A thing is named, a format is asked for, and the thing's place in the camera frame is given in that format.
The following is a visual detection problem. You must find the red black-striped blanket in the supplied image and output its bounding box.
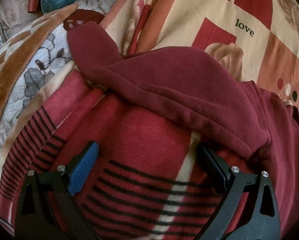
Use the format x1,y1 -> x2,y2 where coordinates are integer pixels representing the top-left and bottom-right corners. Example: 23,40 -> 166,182
0,69 -> 255,240

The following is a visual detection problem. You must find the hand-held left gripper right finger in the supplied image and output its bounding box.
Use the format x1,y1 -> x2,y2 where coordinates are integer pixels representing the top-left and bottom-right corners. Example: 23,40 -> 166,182
197,142 -> 282,240

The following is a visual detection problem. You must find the maroon fleece sweatshirt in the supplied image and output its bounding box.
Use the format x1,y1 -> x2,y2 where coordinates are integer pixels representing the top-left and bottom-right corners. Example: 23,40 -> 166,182
67,22 -> 299,240

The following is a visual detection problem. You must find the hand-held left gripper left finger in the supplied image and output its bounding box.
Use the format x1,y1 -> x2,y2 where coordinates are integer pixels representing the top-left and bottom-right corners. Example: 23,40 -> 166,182
14,141 -> 100,240

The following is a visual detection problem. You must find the brown floral plush blanket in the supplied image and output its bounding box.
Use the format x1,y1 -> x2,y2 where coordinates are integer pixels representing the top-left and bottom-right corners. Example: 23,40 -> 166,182
0,3 -> 90,163

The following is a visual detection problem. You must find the rose printed bedsheet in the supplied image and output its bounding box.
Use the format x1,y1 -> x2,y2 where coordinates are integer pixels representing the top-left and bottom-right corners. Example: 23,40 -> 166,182
99,0 -> 299,130

